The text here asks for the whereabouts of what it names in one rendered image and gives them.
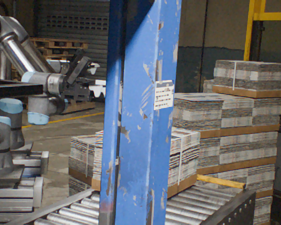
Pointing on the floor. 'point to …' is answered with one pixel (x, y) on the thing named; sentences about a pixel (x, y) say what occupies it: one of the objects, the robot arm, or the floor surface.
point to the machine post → (138, 111)
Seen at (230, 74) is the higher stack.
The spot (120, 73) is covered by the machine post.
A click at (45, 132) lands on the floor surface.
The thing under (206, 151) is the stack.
